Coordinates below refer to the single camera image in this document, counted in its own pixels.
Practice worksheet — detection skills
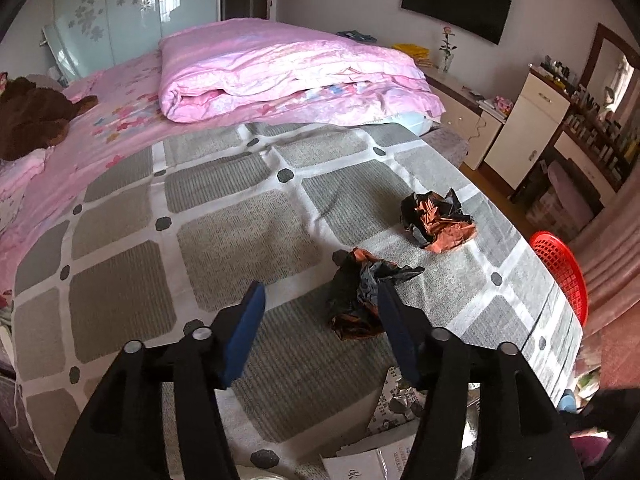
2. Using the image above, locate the white low desk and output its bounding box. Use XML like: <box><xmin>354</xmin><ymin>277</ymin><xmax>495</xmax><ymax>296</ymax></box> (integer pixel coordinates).
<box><xmin>422</xmin><ymin>67</ymin><xmax>503</xmax><ymax>170</ymax></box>

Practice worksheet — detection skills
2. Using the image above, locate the pink floral bed sheet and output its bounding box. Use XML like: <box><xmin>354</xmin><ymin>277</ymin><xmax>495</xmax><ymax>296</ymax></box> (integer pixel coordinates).
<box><xmin>0</xmin><ymin>49</ymin><xmax>172</xmax><ymax>306</ymax></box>

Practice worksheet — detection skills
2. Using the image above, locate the red plastic basket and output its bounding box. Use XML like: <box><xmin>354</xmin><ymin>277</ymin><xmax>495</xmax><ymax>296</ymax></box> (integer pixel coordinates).
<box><xmin>529</xmin><ymin>231</ymin><xmax>589</xmax><ymax>326</ymax></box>

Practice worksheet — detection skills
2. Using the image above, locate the white tall cabinet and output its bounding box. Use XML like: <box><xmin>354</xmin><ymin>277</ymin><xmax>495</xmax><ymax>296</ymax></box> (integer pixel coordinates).
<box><xmin>484</xmin><ymin>67</ymin><xmax>570</xmax><ymax>191</ymax></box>

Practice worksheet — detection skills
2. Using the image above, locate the dark wrapper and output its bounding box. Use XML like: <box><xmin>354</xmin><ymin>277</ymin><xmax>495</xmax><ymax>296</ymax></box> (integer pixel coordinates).
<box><xmin>326</xmin><ymin>247</ymin><xmax>425</xmax><ymax>340</ymax></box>

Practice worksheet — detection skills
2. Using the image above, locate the grey checkered blanket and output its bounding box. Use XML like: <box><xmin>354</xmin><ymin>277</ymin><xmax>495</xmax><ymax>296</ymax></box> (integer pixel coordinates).
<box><xmin>13</xmin><ymin>125</ymin><xmax>582</xmax><ymax>479</ymax></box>

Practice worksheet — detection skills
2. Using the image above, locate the purple covered stool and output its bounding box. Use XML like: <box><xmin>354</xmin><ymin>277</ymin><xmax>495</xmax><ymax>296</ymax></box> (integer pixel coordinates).
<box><xmin>548</xmin><ymin>160</ymin><xmax>593</xmax><ymax>231</ymax></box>

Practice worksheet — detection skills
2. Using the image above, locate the dark vanity dresser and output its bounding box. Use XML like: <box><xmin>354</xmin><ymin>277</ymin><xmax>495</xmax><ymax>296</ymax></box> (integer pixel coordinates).
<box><xmin>537</xmin><ymin>24</ymin><xmax>639</xmax><ymax>208</ymax></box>

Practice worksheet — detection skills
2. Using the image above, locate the brown plush bear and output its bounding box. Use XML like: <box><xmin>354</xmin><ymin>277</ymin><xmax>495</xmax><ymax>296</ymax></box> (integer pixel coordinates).
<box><xmin>0</xmin><ymin>72</ymin><xmax>99</xmax><ymax>162</ymax></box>

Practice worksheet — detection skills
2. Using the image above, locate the light blue pillow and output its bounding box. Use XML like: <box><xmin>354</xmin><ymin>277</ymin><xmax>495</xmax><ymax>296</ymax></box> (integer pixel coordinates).
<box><xmin>396</xmin><ymin>112</ymin><xmax>434</xmax><ymax>136</ymax></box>

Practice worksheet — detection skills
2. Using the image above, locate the pink folded quilt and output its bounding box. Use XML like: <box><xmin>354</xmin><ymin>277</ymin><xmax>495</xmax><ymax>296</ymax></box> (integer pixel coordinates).
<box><xmin>158</xmin><ymin>18</ymin><xmax>445</xmax><ymax>126</ymax></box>

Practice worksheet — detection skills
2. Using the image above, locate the orange black wrapper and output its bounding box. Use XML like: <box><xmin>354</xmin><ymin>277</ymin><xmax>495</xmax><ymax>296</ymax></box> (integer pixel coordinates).
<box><xmin>400</xmin><ymin>188</ymin><xmax>477</xmax><ymax>254</ymax></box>

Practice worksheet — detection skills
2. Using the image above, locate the yellow folded cloth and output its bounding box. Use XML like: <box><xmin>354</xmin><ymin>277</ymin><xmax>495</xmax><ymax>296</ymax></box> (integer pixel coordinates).
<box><xmin>392</xmin><ymin>44</ymin><xmax>430</xmax><ymax>63</ymax></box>

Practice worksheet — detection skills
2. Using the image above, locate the pink curtain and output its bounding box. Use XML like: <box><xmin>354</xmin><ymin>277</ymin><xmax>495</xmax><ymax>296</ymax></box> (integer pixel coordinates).
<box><xmin>570</xmin><ymin>167</ymin><xmax>639</xmax><ymax>388</ymax></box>

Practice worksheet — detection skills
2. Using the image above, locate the glass sliding wardrobe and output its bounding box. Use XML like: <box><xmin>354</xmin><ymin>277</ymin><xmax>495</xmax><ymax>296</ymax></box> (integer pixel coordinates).
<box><xmin>43</xmin><ymin>0</ymin><xmax>220</xmax><ymax>81</ymax></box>

